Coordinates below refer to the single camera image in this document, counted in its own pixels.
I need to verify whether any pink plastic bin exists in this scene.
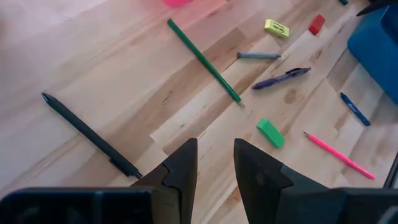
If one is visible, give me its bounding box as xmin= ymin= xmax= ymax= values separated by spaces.
xmin=163 ymin=0 xmax=229 ymax=16

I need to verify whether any yellow eraser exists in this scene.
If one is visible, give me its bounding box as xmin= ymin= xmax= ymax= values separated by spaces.
xmin=264 ymin=19 xmax=290 ymax=39

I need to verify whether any red eraser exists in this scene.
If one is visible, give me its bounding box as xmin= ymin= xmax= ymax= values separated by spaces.
xmin=308 ymin=13 xmax=326 ymax=36

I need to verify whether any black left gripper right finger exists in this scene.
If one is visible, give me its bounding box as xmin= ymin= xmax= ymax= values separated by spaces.
xmin=233 ymin=139 xmax=330 ymax=224

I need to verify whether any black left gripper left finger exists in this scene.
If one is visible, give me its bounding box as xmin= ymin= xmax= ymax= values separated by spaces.
xmin=132 ymin=138 xmax=199 ymax=224

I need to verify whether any blue printed pen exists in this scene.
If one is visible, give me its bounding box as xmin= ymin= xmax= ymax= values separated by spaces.
xmin=339 ymin=91 xmax=372 ymax=127

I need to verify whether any blue plastic bin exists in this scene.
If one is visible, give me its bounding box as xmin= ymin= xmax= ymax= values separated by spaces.
xmin=346 ymin=5 xmax=398 ymax=105

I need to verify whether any black pen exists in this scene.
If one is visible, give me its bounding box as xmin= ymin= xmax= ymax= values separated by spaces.
xmin=41 ymin=91 xmax=142 ymax=179
xmin=251 ymin=67 xmax=312 ymax=91

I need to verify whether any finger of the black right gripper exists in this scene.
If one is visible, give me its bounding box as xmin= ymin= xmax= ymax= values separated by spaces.
xmin=356 ymin=4 xmax=385 ymax=17

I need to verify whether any green pencil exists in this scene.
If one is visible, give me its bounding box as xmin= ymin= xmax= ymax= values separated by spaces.
xmin=167 ymin=18 xmax=245 ymax=108

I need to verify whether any black aluminium table frame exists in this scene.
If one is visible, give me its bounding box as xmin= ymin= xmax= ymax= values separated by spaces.
xmin=383 ymin=151 xmax=398 ymax=189

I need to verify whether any green eraser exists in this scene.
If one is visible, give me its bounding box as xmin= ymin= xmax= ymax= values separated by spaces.
xmin=256 ymin=118 xmax=285 ymax=149

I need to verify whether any pink pencil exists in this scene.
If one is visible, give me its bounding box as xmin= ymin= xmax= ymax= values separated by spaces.
xmin=302 ymin=131 xmax=376 ymax=180

